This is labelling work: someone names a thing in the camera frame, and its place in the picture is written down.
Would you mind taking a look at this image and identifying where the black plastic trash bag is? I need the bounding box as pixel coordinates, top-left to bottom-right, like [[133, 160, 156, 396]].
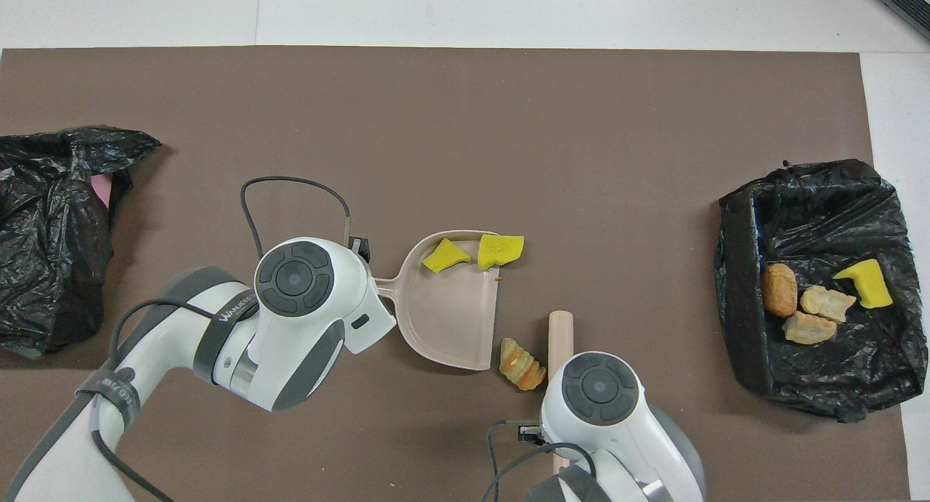
[[0, 125, 162, 360], [714, 158, 930, 424]]

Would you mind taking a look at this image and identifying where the notched yellow sponge piece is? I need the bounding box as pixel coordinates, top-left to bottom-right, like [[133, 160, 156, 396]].
[[832, 259, 894, 310]]

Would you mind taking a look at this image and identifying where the brown table mat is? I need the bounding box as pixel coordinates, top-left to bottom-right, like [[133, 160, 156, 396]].
[[0, 46, 913, 502]]

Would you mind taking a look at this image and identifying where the blocky yellow sponge piece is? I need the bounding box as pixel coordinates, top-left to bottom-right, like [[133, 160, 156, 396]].
[[477, 232, 525, 272]]

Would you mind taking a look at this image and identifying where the pale toy dumpling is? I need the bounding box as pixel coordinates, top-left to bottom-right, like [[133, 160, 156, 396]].
[[799, 285, 857, 324]]

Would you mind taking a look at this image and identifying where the brown toy bread bun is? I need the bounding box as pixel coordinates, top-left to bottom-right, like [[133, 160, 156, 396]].
[[761, 262, 798, 318]]

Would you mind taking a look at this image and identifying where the toy croissant piece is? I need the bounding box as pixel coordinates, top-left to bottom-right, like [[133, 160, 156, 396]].
[[498, 336, 548, 392], [782, 310, 838, 346]]

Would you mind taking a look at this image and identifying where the pink plastic bin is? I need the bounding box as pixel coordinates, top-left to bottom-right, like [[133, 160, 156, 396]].
[[91, 174, 116, 212]]

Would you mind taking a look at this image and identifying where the wedge yellow sponge piece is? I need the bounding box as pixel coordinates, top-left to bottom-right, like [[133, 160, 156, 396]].
[[423, 238, 473, 275]]

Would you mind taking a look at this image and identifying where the beige plastic dustpan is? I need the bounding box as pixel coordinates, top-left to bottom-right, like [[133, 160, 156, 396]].
[[372, 230, 502, 372]]

